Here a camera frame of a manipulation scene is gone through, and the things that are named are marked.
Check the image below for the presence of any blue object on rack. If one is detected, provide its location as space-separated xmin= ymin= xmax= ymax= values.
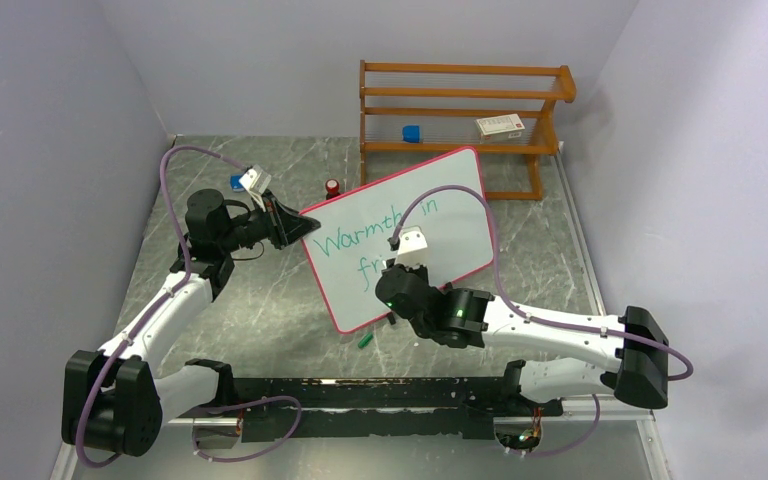
xmin=401 ymin=124 xmax=422 ymax=144

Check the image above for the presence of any white red box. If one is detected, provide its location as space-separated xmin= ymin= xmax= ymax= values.
xmin=475 ymin=114 xmax=525 ymax=141

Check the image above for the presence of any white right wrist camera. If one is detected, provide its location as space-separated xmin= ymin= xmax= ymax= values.
xmin=395 ymin=226 xmax=429 ymax=269

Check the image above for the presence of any aluminium frame rail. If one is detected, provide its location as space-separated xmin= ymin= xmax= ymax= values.
xmin=562 ymin=395 xmax=674 ymax=479

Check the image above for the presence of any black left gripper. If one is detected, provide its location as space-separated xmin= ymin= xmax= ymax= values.
xmin=219 ymin=190 xmax=320 ymax=252

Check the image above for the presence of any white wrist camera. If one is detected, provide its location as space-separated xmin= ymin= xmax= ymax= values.
xmin=395 ymin=226 xmax=429 ymax=269
xmin=238 ymin=165 xmax=272 ymax=195

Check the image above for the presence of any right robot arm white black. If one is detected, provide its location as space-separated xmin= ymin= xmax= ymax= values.
xmin=375 ymin=265 xmax=669 ymax=414

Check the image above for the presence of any green marker cap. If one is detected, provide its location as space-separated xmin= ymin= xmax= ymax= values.
xmin=357 ymin=332 xmax=374 ymax=349

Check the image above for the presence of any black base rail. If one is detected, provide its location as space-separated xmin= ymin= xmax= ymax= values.
xmin=184 ymin=377 xmax=563 ymax=442

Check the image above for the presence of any orange wooden rack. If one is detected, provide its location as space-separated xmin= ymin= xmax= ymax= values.
xmin=358 ymin=61 xmax=578 ymax=201

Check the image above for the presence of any blue eraser block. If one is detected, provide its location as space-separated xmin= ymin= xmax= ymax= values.
xmin=229 ymin=175 xmax=246 ymax=192

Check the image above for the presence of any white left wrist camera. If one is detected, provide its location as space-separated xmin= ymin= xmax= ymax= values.
xmin=238 ymin=165 xmax=272 ymax=195

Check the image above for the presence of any pink-framed whiteboard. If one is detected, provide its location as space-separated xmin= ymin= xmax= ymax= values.
xmin=302 ymin=147 xmax=493 ymax=334

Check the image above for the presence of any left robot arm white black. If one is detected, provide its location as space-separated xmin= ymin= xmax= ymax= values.
xmin=61 ymin=189 xmax=321 ymax=457

